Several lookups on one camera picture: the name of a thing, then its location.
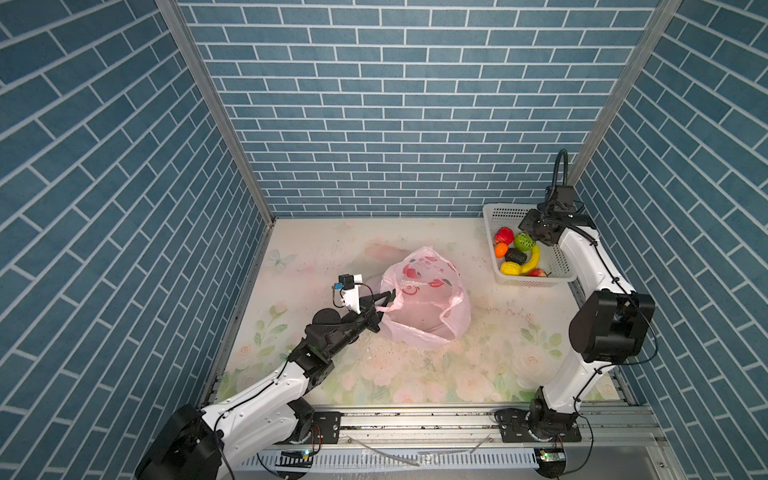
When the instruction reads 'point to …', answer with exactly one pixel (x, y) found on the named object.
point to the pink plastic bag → (424, 301)
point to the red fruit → (504, 235)
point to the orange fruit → (500, 250)
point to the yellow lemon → (510, 268)
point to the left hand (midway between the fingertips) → (398, 299)
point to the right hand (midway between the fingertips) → (534, 225)
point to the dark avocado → (515, 255)
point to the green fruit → (524, 242)
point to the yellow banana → (533, 263)
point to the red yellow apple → (537, 272)
